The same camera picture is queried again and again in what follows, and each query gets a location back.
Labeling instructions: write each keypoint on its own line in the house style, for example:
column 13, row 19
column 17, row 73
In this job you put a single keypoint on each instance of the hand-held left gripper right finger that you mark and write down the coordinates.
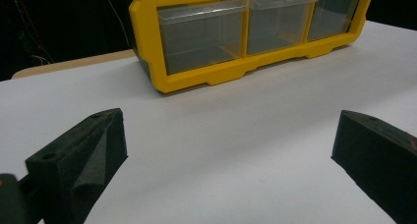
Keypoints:
column 377, row 158

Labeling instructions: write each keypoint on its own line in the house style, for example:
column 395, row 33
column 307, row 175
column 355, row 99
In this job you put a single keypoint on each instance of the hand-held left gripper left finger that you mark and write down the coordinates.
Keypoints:
column 82, row 158

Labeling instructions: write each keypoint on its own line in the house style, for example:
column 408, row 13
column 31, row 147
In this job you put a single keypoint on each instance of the clear plastic drawer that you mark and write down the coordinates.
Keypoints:
column 331, row 16
column 201, row 40
column 277, row 26

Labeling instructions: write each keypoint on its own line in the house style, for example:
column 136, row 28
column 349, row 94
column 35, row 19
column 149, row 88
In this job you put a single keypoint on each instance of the white table cover sheet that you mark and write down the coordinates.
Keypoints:
column 229, row 145

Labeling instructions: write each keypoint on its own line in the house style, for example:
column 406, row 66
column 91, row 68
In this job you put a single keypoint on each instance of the yellow drawer cabinet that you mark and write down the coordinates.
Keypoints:
column 147, row 37

